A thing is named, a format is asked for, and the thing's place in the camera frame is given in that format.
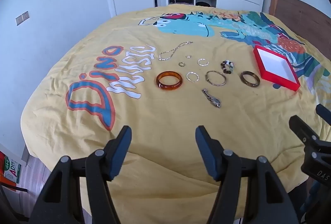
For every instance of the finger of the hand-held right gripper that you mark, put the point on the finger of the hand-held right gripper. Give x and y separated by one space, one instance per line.
324 114
301 128

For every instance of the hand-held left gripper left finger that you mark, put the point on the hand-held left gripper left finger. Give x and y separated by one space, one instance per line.
121 152

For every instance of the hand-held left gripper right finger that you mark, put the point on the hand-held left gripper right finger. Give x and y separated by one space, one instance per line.
206 154

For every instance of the red jewelry box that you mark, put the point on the red jewelry box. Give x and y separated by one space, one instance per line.
275 67

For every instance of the amber bangle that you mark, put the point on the amber bangle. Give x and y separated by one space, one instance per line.
166 87

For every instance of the blue denim trousers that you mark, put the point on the blue denim trousers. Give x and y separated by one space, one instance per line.
313 196

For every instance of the yellow printed dinosaur blanket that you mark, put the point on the yellow printed dinosaur blanket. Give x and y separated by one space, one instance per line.
165 123

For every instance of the silver wristwatch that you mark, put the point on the silver wristwatch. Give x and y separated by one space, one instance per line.
213 101

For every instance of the brown mottled bangle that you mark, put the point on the brown mottled bangle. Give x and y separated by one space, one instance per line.
248 85

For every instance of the thin gold bangle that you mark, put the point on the thin gold bangle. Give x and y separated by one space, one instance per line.
215 84

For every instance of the brown wooden headboard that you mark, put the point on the brown wooden headboard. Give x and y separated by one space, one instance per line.
297 11

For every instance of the green and white box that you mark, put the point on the green and white box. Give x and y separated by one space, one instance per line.
10 169

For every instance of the black clothes heap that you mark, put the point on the black clothes heap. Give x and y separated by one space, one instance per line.
204 3

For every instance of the wall switch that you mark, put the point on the wall switch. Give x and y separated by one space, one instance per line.
22 18

